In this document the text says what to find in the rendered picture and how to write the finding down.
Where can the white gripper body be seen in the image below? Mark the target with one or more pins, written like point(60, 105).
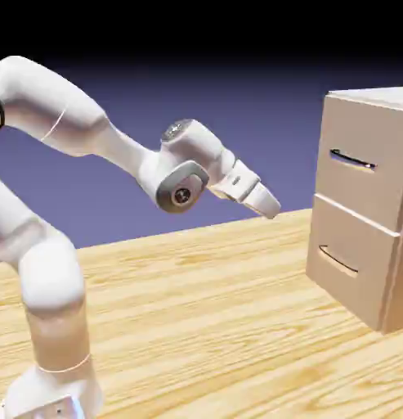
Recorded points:
point(264, 197)

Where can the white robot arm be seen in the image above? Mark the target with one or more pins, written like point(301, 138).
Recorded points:
point(73, 118)

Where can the light wood cabinet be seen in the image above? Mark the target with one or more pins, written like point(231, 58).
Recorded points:
point(361, 209)

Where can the light wood drawer front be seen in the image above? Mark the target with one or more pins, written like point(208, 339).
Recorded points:
point(348, 262)
point(358, 137)

